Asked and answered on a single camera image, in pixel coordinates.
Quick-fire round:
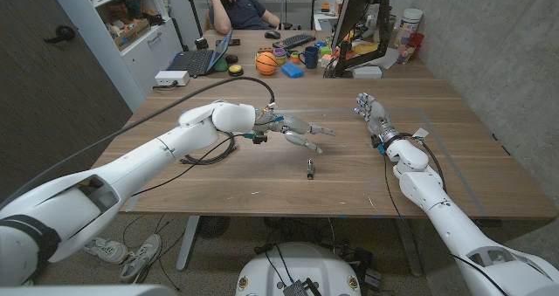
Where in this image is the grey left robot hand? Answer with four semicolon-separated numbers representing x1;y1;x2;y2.
252;104;337;155

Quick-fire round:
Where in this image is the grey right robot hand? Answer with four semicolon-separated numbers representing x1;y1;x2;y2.
354;92;401;148

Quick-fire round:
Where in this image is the white flat box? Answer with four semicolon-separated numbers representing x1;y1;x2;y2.
352;65;383;79

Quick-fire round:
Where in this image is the blue sponge block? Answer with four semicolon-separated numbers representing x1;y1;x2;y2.
280;63;305;79

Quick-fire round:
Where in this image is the orange basketball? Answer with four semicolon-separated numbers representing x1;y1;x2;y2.
255;52;279;77

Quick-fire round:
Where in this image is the dark blue mug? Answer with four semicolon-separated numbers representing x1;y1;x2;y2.
298;45;321;70

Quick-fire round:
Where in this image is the red plastic cup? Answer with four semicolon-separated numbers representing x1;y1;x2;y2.
406;31;425;61

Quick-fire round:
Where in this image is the black keyboard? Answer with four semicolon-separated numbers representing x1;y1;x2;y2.
272;32;316;51

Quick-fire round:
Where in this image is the white wipes canister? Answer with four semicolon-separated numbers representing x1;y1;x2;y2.
393;8;424;49

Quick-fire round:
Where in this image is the black computer monitor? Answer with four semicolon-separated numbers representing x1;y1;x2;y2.
323;0;392;79

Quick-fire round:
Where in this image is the open black laptop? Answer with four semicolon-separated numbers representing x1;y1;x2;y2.
166;28;234;79

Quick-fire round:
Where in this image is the white power box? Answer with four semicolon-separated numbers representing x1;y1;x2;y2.
154;70;191;87

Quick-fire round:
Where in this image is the seated man in dark polo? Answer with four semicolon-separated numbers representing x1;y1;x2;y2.
208;0;282;36

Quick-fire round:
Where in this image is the white robot torso base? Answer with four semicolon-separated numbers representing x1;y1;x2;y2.
235;242;362;296

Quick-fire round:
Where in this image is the white shelf cabinet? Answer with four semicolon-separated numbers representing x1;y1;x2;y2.
45;0;184;113

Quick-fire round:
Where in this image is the cardboard box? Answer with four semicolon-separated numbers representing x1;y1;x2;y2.
112;17;152;52

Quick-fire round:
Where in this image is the white sneaker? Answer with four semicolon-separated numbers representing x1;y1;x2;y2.
82;237;130;265
120;233;163;285

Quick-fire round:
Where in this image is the coiled black ethernet cable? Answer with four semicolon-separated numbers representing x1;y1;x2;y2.
179;130;240;166

